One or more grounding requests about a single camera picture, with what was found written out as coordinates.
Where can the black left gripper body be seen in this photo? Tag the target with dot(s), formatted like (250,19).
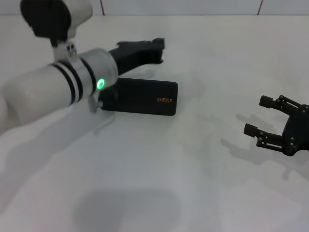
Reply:
(132,55)

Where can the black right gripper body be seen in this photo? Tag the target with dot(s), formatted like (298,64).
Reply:
(299,130)

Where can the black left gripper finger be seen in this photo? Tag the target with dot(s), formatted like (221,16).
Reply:
(158,50)

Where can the black glasses case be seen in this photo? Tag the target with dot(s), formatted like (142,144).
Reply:
(140,96)

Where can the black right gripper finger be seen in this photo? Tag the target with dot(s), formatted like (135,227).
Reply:
(250,130)
(267,101)

